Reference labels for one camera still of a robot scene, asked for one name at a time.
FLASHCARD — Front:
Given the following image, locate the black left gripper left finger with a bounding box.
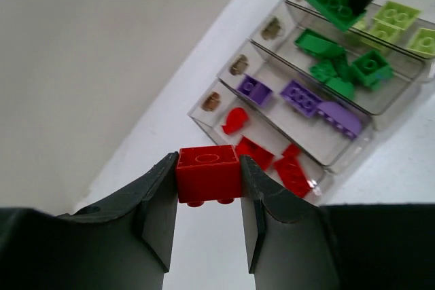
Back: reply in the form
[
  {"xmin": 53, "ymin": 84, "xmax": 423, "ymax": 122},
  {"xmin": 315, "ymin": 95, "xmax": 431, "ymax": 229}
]
[{"xmin": 1, "ymin": 152, "xmax": 178, "ymax": 289}]

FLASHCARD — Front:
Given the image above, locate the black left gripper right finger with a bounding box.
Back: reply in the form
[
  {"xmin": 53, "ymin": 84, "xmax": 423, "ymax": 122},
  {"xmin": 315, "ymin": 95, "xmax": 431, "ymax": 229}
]
[{"xmin": 241, "ymin": 156, "xmax": 434, "ymax": 289}]

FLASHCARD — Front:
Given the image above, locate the lime curved lego brick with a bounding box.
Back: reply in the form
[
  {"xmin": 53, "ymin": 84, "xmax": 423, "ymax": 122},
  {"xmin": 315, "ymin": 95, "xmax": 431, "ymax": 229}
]
[{"xmin": 368, "ymin": 22, "xmax": 402, "ymax": 43}]

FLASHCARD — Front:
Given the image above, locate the red large lego brick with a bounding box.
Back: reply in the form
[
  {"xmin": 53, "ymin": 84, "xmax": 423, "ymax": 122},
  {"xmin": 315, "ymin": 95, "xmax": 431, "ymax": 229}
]
[{"xmin": 273, "ymin": 156, "xmax": 311, "ymax": 198}]

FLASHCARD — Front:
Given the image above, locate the dark green lego brick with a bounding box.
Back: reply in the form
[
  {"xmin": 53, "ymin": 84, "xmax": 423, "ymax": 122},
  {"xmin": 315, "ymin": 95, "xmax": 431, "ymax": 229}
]
[{"xmin": 294, "ymin": 29, "xmax": 345, "ymax": 58}]

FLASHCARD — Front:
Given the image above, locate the green small lego brick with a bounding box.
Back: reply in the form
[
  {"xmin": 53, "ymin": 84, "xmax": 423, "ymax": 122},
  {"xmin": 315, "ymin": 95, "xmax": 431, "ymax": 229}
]
[{"xmin": 350, "ymin": 50, "xmax": 394, "ymax": 91}]

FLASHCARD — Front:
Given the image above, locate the green arch lego piece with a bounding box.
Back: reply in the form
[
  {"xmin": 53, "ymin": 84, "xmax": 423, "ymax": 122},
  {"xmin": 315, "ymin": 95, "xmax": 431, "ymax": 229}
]
[{"xmin": 332, "ymin": 53, "xmax": 352, "ymax": 82}]

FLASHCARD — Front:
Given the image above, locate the small red lego plate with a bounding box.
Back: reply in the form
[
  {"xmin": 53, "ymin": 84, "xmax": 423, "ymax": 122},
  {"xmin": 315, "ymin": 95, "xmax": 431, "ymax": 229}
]
[{"xmin": 281, "ymin": 143, "xmax": 301, "ymax": 158}]

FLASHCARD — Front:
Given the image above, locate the red curved lego brick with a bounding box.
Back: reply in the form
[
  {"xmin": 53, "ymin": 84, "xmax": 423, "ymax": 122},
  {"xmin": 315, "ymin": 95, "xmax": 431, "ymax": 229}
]
[{"xmin": 235, "ymin": 136, "xmax": 274, "ymax": 170}]

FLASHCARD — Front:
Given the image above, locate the green square lego plate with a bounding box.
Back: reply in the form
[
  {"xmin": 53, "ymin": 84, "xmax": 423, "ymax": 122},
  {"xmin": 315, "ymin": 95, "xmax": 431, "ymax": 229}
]
[{"xmin": 309, "ymin": 59, "xmax": 338, "ymax": 83}]

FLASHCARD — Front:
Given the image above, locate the small red lego brick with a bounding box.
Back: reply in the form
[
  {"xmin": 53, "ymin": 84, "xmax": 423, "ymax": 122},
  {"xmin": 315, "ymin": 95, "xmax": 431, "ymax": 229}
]
[{"xmin": 175, "ymin": 145, "xmax": 242, "ymax": 207}]

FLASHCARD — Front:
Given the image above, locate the purple slanted lego piece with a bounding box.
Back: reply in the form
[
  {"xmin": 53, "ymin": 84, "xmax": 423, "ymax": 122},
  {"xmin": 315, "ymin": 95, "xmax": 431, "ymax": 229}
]
[{"xmin": 317, "ymin": 101, "xmax": 362, "ymax": 139}]

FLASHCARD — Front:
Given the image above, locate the red arch lego brick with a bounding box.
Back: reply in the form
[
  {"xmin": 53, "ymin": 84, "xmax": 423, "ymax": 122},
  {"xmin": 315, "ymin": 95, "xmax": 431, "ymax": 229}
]
[{"xmin": 222, "ymin": 107, "xmax": 249, "ymax": 135}]

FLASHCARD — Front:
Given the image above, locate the purple curved lego brick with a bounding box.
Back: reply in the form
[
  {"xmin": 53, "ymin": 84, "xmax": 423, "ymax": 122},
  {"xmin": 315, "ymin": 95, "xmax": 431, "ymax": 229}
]
[{"xmin": 237, "ymin": 75, "xmax": 273, "ymax": 107}]

